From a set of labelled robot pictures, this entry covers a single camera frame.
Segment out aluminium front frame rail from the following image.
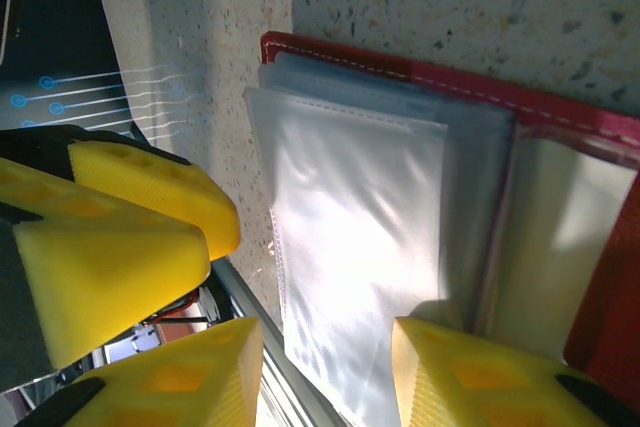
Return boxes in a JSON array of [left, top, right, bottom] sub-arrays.
[[212, 255, 351, 427]]

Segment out red leather card holder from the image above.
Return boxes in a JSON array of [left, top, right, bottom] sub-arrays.
[[243, 30, 640, 427]]

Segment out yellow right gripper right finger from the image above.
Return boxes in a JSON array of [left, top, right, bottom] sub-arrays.
[[390, 315, 640, 427]]

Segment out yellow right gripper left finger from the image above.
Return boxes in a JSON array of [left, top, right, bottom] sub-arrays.
[[27, 315, 265, 427]]

